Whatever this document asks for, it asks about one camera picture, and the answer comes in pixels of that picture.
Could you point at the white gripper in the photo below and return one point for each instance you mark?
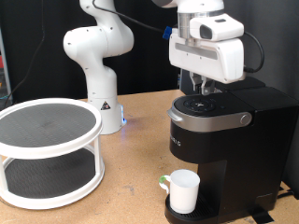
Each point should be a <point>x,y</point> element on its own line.
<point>211,57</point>

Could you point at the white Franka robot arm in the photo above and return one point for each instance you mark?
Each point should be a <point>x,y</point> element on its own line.
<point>101,81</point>

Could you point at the black Keurig coffee machine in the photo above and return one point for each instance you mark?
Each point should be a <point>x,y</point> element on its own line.
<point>236,149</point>

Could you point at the grey curtain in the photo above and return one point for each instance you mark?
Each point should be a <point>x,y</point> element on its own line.
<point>274,37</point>

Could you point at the white mug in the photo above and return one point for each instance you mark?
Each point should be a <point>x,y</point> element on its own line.
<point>185,193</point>

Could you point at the black curtain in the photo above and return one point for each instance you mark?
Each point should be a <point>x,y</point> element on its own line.
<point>149,62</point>

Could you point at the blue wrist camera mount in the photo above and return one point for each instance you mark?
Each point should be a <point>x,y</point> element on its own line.
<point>167,32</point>

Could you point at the white two-tier turntable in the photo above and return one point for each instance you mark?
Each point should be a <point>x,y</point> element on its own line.
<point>46,180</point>

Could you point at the metal frame post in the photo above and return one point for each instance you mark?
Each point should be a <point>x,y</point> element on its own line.
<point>181,79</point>

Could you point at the black tape strip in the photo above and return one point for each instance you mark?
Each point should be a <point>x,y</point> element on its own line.
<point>261,216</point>

